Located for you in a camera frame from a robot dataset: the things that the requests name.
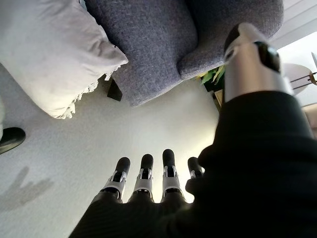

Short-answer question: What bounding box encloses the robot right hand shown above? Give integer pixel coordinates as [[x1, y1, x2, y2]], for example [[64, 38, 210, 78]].
[[69, 22, 317, 238]]

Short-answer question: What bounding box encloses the white fringed cushion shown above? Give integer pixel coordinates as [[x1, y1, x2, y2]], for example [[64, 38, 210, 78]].
[[0, 0, 129, 120]]

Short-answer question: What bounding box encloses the light wooden nightstand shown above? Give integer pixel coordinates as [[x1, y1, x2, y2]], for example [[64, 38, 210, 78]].
[[203, 84, 225, 110]]

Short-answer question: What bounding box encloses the green potted plant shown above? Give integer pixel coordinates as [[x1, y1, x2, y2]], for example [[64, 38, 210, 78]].
[[200, 65, 226, 87]]

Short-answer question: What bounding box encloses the white round side table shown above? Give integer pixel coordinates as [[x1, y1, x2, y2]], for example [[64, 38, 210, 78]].
[[279, 52, 317, 95]]

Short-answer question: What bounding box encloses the grey fabric armchair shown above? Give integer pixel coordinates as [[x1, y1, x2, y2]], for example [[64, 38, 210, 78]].
[[84, 0, 284, 108]]

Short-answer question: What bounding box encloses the white pleated curtain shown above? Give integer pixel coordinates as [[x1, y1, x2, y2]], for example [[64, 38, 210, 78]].
[[269, 0, 317, 48]]

